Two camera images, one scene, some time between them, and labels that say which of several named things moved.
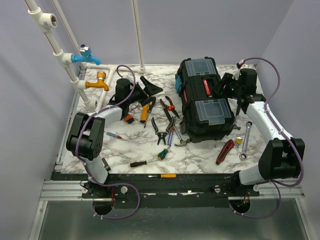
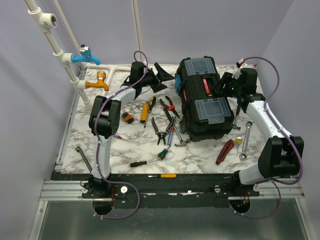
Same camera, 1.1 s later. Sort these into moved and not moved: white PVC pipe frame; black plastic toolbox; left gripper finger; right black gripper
Moved: left gripper finger
Not moved: white PVC pipe frame; black plastic toolbox; right black gripper
